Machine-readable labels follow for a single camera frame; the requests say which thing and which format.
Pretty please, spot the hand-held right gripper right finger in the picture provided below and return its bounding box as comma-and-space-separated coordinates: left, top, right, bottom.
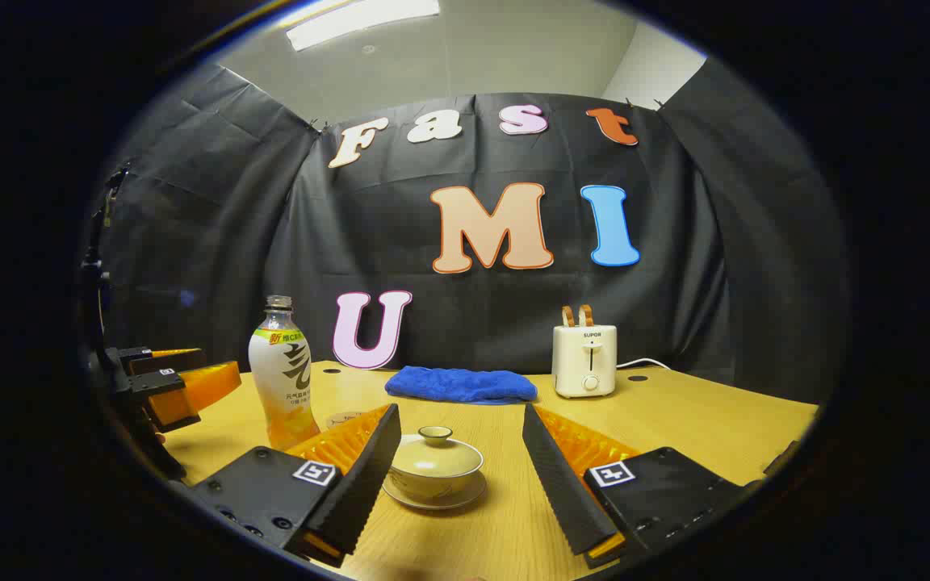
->
522, 403, 756, 570

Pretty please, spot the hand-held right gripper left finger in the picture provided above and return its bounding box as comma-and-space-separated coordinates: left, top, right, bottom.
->
186, 403, 403, 568

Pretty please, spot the beige ceramic teacup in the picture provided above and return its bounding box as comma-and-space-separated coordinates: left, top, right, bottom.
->
388, 466, 482, 502

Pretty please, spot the beige teacup lid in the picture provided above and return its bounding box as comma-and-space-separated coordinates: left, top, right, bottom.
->
390, 426, 484, 479

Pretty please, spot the white orange water bottle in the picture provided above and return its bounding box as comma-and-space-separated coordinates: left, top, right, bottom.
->
249, 295, 320, 451

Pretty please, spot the beige ceramic saucer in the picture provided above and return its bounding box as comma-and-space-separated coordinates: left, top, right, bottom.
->
382, 470, 488, 511

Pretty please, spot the cream toaster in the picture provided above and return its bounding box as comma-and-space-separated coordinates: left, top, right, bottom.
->
552, 324, 618, 399

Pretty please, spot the black backdrop cloth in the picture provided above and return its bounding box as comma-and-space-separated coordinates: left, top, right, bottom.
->
98, 61, 849, 398

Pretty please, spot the blue towel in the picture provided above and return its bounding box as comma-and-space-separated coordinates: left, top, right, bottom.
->
385, 366, 538, 405

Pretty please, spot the ceiling light panel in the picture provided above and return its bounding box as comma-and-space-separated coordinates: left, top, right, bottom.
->
286, 0, 440, 52

